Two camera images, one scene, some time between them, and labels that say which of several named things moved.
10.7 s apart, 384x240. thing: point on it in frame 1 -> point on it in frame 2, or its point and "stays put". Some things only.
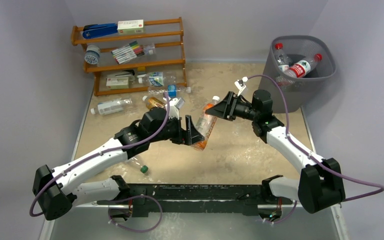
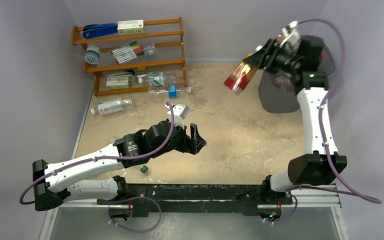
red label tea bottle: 152,102 -> 238,81
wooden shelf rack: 134,58 stays put
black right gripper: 230,106 -> 265,55
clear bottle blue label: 171,90 stays put
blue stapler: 93,30 stays put
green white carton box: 113,83 stays put
